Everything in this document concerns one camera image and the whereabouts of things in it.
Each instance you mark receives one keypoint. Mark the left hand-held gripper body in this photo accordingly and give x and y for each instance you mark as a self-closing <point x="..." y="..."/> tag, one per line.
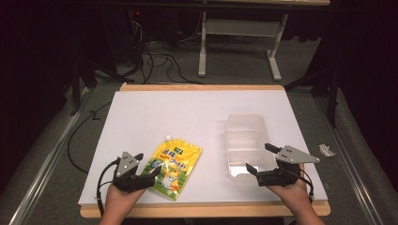
<point x="125" y="170"/>

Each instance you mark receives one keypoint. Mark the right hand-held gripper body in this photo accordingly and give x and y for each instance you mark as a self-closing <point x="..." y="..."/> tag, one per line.
<point x="283" y="170"/>

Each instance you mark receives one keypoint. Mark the yellow spout pouch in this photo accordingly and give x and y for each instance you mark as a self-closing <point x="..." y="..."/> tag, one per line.
<point x="170" y="168"/>

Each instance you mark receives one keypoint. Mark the clear plastic container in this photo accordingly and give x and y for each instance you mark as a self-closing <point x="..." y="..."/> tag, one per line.
<point x="247" y="146"/>

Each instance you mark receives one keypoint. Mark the person's right hand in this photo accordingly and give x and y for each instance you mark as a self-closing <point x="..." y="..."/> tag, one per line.
<point x="289" y="195"/>

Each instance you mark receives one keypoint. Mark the person's left hand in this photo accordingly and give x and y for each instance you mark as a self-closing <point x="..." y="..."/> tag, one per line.
<point x="120" y="201"/>

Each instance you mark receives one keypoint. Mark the crumpled white paper scrap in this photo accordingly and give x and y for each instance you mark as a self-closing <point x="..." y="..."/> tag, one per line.
<point x="326" y="151"/>

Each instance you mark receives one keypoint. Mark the white table mat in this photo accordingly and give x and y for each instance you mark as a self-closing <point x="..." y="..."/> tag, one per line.
<point x="200" y="125"/>

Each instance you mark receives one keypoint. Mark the black tripod stand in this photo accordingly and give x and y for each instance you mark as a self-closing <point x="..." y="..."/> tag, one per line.
<point x="325" y="81"/>
<point x="82" y="75"/>

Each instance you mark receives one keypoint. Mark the white metal desk frame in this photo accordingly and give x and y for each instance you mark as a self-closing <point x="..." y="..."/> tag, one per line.
<point x="240" y="29"/>

